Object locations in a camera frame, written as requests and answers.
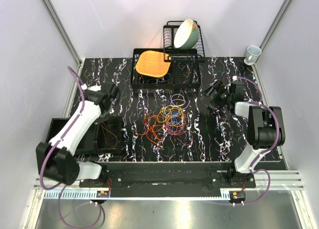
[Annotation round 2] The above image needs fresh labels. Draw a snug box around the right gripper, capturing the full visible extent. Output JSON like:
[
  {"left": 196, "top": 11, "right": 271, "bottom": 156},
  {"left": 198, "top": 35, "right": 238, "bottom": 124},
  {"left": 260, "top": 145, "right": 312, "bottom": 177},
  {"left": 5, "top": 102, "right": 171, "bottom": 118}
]
[{"left": 200, "top": 80, "right": 232, "bottom": 110}]

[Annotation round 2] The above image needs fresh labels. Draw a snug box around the brown cable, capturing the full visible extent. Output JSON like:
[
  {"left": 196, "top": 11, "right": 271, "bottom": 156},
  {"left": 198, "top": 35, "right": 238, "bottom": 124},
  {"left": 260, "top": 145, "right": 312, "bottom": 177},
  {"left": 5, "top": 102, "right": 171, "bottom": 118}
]
[{"left": 99, "top": 123, "right": 119, "bottom": 149}]

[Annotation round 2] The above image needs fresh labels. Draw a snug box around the white cable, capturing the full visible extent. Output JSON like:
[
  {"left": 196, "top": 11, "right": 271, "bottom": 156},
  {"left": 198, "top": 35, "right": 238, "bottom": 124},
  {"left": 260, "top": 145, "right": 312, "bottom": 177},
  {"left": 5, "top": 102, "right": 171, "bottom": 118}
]
[{"left": 170, "top": 93, "right": 191, "bottom": 109}]

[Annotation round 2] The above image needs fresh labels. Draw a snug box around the pink cable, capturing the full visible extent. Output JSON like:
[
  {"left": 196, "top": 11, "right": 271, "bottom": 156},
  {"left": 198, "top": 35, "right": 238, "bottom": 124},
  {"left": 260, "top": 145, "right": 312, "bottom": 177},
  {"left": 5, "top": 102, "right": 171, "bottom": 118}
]
[{"left": 166, "top": 109, "right": 190, "bottom": 137}]

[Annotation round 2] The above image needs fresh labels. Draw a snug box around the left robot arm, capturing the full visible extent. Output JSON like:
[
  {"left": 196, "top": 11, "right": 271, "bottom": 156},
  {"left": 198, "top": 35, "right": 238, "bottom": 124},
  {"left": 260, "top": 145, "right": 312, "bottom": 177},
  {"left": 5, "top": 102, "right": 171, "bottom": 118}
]
[{"left": 35, "top": 84, "right": 120, "bottom": 190}]

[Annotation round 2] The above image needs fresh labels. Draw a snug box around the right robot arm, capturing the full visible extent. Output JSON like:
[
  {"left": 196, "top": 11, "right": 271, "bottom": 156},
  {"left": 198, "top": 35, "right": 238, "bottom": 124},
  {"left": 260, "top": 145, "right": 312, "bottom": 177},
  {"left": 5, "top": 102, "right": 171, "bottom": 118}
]
[{"left": 202, "top": 79, "right": 286, "bottom": 187}]

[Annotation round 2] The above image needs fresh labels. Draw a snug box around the black sorting bin right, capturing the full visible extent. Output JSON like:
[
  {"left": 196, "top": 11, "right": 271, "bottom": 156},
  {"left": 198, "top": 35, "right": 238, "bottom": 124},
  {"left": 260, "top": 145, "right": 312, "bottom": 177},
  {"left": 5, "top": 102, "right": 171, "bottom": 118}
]
[{"left": 97, "top": 116, "right": 123, "bottom": 155}]

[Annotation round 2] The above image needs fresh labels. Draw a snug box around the black sorting bin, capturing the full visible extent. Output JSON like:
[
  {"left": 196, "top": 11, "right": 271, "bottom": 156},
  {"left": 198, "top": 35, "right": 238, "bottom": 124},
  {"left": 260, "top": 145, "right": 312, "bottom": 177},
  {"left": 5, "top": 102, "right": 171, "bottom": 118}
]
[
  {"left": 45, "top": 117, "right": 72, "bottom": 154},
  {"left": 75, "top": 123, "right": 98, "bottom": 154},
  {"left": 97, "top": 116, "right": 123, "bottom": 155}
]

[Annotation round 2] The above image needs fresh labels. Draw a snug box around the black dish rack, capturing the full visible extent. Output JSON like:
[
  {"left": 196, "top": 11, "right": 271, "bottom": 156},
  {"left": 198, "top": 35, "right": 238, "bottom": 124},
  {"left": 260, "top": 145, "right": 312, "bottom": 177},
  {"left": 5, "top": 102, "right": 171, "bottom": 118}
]
[{"left": 131, "top": 21, "right": 205, "bottom": 90}]

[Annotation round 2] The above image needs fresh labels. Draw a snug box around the black sorting bin middle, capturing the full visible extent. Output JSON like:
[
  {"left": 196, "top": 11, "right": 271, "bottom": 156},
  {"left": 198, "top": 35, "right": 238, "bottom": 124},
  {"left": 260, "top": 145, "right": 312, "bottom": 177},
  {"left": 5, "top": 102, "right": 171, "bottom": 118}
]
[{"left": 75, "top": 123, "right": 98, "bottom": 154}]

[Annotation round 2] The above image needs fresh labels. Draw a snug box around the black sorting bin left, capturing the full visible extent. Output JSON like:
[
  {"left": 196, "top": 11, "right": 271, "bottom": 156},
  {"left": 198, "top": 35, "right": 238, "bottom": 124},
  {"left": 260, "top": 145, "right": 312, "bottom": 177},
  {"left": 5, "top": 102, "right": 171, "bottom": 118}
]
[{"left": 45, "top": 117, "right": 72, "bottom": 154}]

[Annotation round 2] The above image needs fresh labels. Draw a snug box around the white mug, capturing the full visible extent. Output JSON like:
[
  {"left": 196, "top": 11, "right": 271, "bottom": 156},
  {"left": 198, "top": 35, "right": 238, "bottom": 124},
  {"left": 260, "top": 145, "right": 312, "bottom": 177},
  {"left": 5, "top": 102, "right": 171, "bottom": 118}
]
[{"left": 244, "top": 45, "right": 262, "bottom": 65}]

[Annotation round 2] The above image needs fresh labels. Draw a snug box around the green white bowl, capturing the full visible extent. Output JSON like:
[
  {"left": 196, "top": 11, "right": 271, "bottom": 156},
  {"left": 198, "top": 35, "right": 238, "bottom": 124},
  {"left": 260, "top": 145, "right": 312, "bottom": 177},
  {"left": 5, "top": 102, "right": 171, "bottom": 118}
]
[{"left": 173, "top": 19, "right": 200, "bottom": 49}]

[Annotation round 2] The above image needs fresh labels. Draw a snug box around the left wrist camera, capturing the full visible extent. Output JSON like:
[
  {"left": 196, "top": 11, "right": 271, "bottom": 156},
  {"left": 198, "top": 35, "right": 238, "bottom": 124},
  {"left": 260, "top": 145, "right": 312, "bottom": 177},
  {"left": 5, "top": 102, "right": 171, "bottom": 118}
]
[{"left": 87, "top": 85, "right": 101, "bottom": 92}]

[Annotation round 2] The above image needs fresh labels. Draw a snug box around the blue cable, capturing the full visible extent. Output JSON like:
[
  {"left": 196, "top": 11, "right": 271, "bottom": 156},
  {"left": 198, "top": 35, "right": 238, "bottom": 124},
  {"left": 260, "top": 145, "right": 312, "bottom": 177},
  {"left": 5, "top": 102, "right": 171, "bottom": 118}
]
[{"left": 163, "top": 109, "right": 184, "bottom": 124}]

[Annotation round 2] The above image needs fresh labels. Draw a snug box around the yellow cable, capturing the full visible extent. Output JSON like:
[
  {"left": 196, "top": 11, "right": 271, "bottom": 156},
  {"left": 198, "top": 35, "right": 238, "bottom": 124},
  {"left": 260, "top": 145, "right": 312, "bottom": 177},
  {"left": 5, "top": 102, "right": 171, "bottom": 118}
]
[{"left": 158, "top": 105, "right": 186, "bottom": 126}]

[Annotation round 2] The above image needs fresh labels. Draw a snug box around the orange cable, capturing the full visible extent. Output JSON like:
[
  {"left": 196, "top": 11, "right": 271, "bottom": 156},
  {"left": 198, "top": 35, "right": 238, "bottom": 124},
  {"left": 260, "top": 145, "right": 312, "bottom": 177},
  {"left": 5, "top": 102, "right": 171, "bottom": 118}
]
[{"left": 136, "top": 111, "right": 167, "bottom": 146}]

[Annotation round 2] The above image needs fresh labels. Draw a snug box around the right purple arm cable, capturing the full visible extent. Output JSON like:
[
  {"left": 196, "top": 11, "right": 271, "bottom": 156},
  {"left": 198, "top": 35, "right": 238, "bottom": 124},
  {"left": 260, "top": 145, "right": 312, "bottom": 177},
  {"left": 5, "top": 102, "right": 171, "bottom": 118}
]
[{"left": 231, "top": 75, "right": 281, "bottom": 205}]

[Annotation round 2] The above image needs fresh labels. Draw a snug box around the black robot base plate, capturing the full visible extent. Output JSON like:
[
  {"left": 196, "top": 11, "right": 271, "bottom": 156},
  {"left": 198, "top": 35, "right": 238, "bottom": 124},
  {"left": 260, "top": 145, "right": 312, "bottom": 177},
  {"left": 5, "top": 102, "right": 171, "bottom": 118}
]
[{"left": 79, "top": 161, "right": 256, "bottom": 190}]

